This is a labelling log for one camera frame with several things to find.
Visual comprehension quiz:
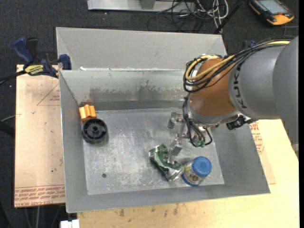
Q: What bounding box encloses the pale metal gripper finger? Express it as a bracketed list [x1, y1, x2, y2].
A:
[171, 141, 184, 164]
[167, 139, 180, 164]

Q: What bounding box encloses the crushed green and silver can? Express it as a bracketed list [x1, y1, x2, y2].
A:
[148, 144, 185, 182]

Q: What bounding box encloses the printed jar with blue lid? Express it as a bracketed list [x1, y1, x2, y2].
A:
[181, 156, 213, 187]

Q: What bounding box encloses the grey metal bin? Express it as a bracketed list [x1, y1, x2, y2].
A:
[56, 27, 271, 213]

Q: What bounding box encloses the black round ribbed knob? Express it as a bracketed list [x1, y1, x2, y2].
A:
[81, 118, 108, 144]

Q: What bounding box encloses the orange ridged block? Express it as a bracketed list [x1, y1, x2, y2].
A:
[78, 104, 97, 122]

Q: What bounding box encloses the brown cardboard board, red print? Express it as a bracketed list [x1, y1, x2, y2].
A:
[14, 64, 276, 209]

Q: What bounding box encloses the black cylinder on white bracket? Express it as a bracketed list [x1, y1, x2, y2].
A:
[226, 114, 258, 131]

